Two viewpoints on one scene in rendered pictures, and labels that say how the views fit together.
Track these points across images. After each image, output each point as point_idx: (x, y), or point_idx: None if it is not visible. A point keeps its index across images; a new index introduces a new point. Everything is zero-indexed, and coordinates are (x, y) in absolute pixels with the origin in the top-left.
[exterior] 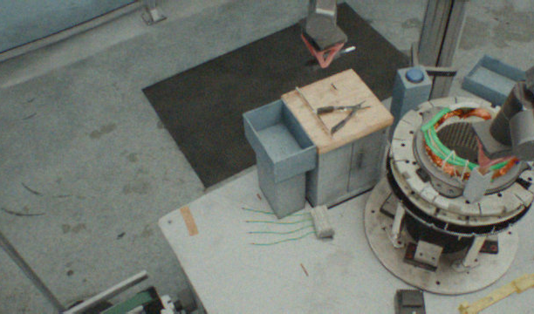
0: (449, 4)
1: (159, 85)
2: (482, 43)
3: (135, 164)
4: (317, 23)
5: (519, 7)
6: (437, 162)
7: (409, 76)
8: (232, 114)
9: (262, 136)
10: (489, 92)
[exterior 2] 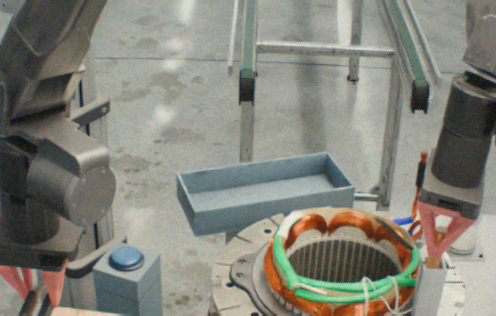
0: (85, 133)
1: None
2: None
3: None
4: (86, 189)
5: None
6: (353, 313)
7: (124, 262)
8: None
9: None
10: (243, 210)
